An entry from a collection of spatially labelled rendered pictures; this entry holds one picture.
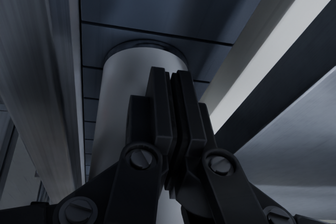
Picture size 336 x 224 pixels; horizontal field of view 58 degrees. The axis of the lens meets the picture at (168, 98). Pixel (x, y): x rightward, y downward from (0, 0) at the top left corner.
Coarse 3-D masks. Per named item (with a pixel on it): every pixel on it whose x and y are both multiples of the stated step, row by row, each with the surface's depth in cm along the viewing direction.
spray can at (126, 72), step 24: (120, 48) 17; (144, 48) 16; (168, 48) 17; (120, 72) 16; (144, 72) 15; (120, 96) 15; (96, 120) 16; (120, 120) 14; (96, 144) 14; (120, 144) 13; (96, 168) 14; (168, 192) 13; (168, 216) 12
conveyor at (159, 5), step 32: (96, 0) 14; (128, 0) 14; (160, 0) 14; (192, 0) 14; (224, 0) 14; (256, 0) 14; (96, 32) 16; (128, 32) 16; (160, 32) 16; (192, 32) 16; (224, 32) 16; (96, 64) 18; (192, 64) 18; (96, 96) 22
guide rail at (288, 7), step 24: (264, 0) 12; (288, 0) 10; (312, 0) 10; (264, 24) 12; (288, 24) 11; (240, 48) 14; (264, 48) 12; (216, 72) 16; (240, 72) 13; (264, 72) 13; (216, 96) 16; (240, 96) 15; (216, 120) 17
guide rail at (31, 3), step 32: (0, 0) 4; (32, 0) 4; (64, 0) 5; (0, 32) 4; (32, 32) 4; (64, 32) 5; (0, 64) 5; (32, 64) 5; (64, 64) 6; (32, 96) 6; (64, 96) 6; (32, 128) 7; (64, 128) 7; (32, 160) 9; (64, 160) 9; (64, 192) 12
